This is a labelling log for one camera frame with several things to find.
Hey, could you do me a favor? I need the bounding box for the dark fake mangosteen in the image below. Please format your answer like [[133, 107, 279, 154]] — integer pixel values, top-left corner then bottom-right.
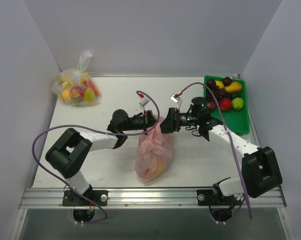
[[206, 78, 217, 91]]

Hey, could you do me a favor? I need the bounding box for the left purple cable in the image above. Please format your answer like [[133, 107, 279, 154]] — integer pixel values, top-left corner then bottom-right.
[[31, 90, 161, 224]]

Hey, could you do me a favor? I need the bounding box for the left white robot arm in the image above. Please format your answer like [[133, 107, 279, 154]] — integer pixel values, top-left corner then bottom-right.
[[45, 109, 159, 206]]

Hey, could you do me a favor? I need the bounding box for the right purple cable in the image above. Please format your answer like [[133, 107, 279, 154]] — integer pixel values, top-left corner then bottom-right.
[[176, 81, 254, 221]]

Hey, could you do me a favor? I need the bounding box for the red fake pomegranate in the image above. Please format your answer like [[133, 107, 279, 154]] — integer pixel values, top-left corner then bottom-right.
[[219, 98, 233, 112]]

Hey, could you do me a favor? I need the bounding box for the green fake custard apple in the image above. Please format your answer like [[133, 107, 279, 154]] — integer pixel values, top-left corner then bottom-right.
[[231, 97, 245, 111]]

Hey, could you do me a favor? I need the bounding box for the purple cable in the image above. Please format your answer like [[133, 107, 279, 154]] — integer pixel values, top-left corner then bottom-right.
[[176, 81, 254, 221], [31, 90, 161, 224]]

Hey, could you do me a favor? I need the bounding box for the pink plastic bag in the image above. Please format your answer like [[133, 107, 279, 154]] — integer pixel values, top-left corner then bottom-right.
[[135, 116, 175, 183]]

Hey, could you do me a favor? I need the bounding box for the black fake fruit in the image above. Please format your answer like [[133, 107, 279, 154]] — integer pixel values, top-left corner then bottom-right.
[[231, 92, 241, 99]]

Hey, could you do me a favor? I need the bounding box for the orange yellow fake pear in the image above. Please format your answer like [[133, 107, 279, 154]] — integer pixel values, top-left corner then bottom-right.
[[224, 81, 243, 93]]

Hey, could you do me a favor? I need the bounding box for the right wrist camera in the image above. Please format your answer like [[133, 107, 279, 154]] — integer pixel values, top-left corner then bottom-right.
[[170, 94, 183, 110]]

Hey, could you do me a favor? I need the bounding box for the dark fake grapes bunch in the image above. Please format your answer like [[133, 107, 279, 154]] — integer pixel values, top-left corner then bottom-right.
[[205, 87, 229, 102]]

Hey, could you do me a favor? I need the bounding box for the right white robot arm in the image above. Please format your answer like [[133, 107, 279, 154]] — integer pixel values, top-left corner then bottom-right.
[[160, 97, 283, 205]]

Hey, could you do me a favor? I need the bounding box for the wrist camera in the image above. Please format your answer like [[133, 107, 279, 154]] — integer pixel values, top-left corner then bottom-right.
[[170, 94, 183, 110], [139, 96, 150, 112]]

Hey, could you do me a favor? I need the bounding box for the dark purple fake plum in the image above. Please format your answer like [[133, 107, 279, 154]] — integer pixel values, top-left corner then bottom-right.
[[222, 76, 233, 87]]

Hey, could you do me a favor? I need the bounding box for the dark maroon fake fruit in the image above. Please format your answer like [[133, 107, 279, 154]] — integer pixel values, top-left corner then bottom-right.
[[206, 101, 217, 111]]

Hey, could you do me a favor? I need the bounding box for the aluminium front rail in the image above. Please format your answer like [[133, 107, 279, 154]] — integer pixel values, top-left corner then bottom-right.
[[19, 186, 288, 210]]

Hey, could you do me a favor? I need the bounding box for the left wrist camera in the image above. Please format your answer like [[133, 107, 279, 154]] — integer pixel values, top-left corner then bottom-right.
[[139, 96, 150, 112]]

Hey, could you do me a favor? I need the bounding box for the yellow fake mango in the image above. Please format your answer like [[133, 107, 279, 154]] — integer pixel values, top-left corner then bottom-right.
[[215, 80, 225, 89]]

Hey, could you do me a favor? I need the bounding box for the clear bag of fruits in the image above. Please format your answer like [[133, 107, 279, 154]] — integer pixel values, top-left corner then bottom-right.
[[51, 50, 101, 106]]

